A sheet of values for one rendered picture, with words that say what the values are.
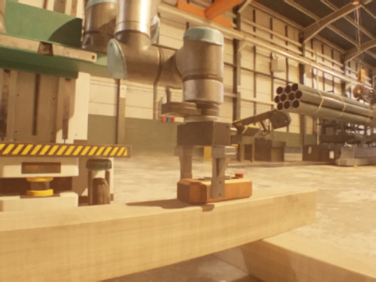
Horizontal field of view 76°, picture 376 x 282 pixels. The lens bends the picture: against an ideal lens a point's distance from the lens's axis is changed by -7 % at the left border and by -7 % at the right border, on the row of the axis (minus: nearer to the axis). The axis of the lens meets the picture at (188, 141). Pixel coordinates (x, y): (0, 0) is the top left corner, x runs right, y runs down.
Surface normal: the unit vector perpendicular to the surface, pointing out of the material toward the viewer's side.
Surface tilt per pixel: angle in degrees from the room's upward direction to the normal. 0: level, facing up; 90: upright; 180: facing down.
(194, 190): 90
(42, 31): 90
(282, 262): 90
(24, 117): 90
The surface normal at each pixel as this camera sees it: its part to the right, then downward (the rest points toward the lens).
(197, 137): -0.83, -0.04
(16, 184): 0.59, -0.01
